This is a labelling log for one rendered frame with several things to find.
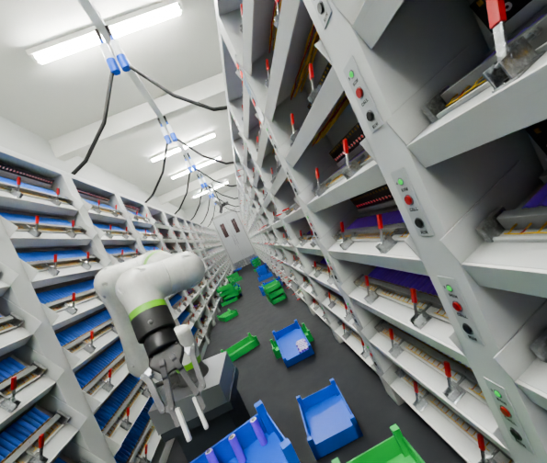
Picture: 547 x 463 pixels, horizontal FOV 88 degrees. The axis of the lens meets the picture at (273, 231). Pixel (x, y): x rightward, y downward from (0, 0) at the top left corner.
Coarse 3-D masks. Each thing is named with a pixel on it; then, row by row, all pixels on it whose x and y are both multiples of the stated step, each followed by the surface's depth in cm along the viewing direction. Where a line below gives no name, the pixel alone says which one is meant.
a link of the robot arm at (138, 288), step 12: (156, 264) 76; (120, 276) 73; (132, 276) 71; (144, 276) 72; (156, 276) 74; (168, 276) 75; (120, 288) 70; (132, 288) 70; (144, 288) 71; (156, 288) 73; (168, 288) 75; (120, 300) 71; (132, 300) 69; (144, 300) 69; (156, 300) 71; (132, 312) 69
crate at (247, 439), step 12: (264, 408) 70; (264, 420) 70; (240, 432) 69; (252, 432) 70; (264, 432) 71; (276, 432) 67; (216, 444) 67; (228, 444) 68; (240, 444) 69; (252, 444) 69; (276, 444) 66; (288, 444) 54; (204, 456) 66; (216, 456) 67; (228, 456) 68; (252, 456) 66; (264, 456) 64; (276, 456) 62; (288, 456) 53
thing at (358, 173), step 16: (352, 128) 87; (336, 144) 101; (352, 144) 93; (368, 144) 53; (336, 160) 110; (352, 160) 77; (368, 160) 64; (320, 176) 114; (336, 176) 90; (352, 176) 66; (368, 176) 59; (304, 192) 113; (320, 192) 94; (336, 192) 78; (352, 192) 70; (320, 208) 101
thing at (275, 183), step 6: (276, 156) 122; (282, 168) 124; (282, 174) 131; (270, 180) 182; (276, 180) 149; (282, 180) 139; (288, 180) 179; (270, 186) 182; (276, 186) 159; (276, 192) 170
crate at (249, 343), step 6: (252, 336) 257; (240, 342) 257; (246, 342) 260; (252, 342) 242; (258, 342) 244; (228, 348) 252; (234, 348) 255; (240, 348) 254; (246, 348) 239; (252, 348) 241; (228, 354) 252; (234, 354) 235; (240, 354) 237; (234, 360) 234
